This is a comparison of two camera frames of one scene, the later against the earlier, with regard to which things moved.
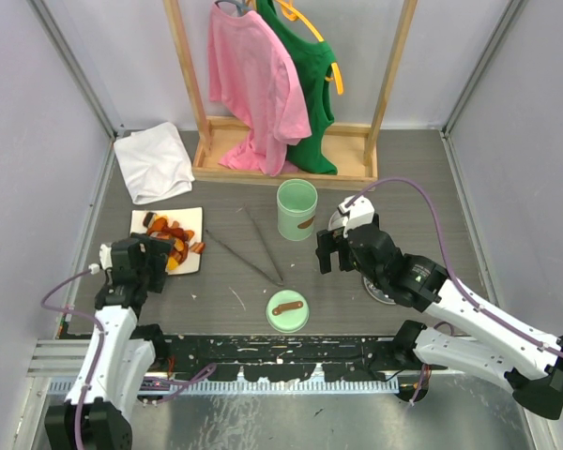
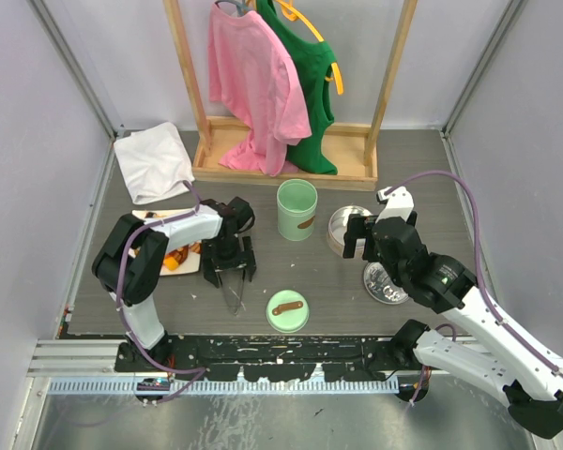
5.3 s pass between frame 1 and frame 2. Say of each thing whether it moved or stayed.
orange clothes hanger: stayed
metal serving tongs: moved
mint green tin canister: stayed
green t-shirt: stayed
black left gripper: moved
